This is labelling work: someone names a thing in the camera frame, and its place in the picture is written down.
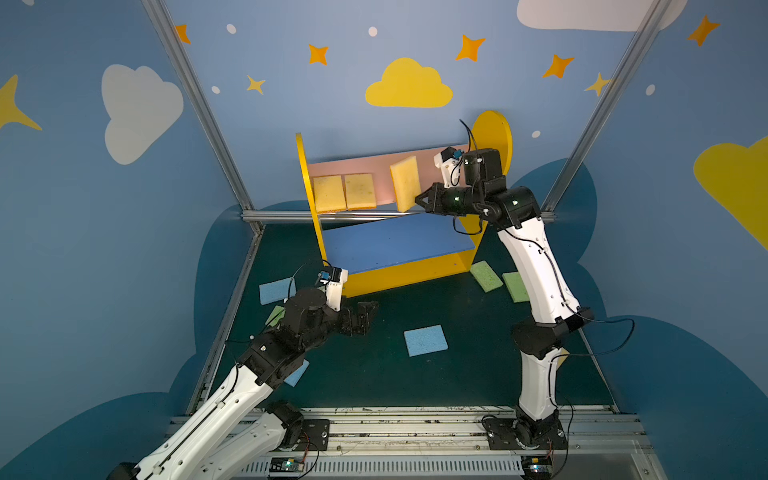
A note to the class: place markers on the yellow sponge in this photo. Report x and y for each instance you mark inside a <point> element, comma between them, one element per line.
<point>329,194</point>
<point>406,183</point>
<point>360,191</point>
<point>563,357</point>

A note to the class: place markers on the green sponge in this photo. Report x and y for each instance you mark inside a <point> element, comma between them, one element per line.
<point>515,286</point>
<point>275,316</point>
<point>485,276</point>

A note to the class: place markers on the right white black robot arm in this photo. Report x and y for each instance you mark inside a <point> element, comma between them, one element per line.
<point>473,183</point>

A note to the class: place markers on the green sponge left lower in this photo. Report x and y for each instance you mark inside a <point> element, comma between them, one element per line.
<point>275,316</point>

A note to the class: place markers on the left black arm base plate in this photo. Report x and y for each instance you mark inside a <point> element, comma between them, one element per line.
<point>311,434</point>

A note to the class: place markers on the aluminium frame post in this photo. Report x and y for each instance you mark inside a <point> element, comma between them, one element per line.
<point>161,20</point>
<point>646,33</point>

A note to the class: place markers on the right aluminium frame post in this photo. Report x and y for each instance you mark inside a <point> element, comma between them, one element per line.
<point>646,33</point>

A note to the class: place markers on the left aluminium frame post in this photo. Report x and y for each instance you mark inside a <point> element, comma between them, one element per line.
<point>161,20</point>

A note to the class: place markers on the green sponge right outer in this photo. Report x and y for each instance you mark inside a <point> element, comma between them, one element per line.
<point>515,286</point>

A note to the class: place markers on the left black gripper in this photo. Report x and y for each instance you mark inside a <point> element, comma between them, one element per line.
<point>349,317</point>

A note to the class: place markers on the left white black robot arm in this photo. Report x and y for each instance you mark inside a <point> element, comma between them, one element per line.
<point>205,447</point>

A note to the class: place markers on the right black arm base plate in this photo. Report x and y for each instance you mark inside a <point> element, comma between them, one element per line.
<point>523,433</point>

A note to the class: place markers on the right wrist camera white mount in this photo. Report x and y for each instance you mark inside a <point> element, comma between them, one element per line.
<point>449,162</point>

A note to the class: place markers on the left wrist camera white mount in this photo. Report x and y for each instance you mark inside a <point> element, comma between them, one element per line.
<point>333,280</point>

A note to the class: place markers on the blue sponge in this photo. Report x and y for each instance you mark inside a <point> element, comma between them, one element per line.
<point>425,340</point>
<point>296,376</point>
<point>276,291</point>

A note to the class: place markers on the yellow shelf with coloured boards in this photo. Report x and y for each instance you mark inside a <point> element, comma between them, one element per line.
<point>383,249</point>

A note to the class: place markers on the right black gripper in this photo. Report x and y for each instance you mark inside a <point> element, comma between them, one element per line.
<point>439,199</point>

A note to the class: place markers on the right green circuit board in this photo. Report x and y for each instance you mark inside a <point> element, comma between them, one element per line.
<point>537,468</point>

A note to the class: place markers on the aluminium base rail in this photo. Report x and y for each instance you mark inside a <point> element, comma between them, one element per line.
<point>421,442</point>

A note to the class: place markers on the rear aluminium frame bar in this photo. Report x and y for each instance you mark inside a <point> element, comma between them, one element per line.
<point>296,216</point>

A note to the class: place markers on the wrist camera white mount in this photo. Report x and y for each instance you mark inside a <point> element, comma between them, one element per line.
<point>333,280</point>
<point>449,162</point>

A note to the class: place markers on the left green circuit board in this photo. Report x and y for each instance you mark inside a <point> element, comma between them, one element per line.
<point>286,465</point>

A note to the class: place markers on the green circuit board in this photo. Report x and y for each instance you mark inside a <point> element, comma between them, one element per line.
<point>286,465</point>
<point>537,468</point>

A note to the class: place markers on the green sponge right inner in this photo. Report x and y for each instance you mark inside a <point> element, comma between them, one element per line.
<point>485,276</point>

